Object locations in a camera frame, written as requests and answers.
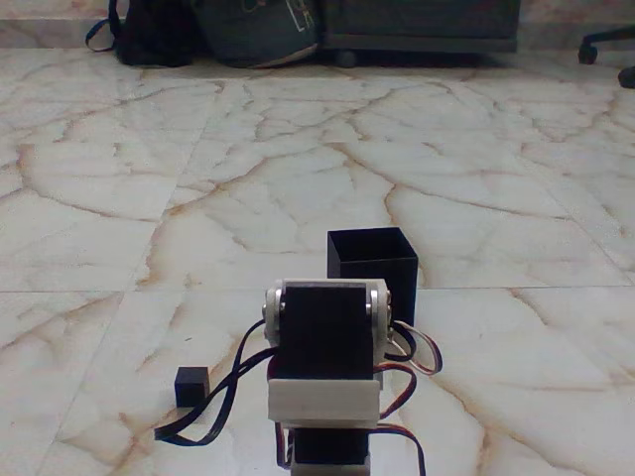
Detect grey fabric bag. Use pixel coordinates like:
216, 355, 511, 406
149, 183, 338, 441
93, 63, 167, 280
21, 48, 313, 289
190, 0, 321, 69

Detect black box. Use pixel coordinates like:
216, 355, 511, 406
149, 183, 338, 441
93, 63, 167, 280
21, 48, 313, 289
325, 226, 421, 328

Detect red and black servo cable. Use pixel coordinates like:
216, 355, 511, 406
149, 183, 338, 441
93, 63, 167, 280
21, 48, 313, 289
371, 365, 427, 476

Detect dark grey cabinet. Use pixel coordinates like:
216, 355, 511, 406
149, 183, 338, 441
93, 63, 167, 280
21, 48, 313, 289
317, 0, 520, 55

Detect black backpack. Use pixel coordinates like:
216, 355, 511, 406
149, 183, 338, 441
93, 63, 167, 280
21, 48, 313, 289
84, 0, 199, 67

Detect black office chair base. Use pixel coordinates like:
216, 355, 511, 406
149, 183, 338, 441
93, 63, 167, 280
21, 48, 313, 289
577, 24, 635, 90

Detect small black cube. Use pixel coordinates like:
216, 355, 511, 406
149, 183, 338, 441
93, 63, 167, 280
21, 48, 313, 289
175, 366, 209, 409

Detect black ribbon servo cable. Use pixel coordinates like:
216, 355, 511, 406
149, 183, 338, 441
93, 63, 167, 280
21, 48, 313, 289
154, 319, 279, 446

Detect white red servo cable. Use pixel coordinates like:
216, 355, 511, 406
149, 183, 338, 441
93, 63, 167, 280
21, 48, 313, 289
389, 320, 444, 378

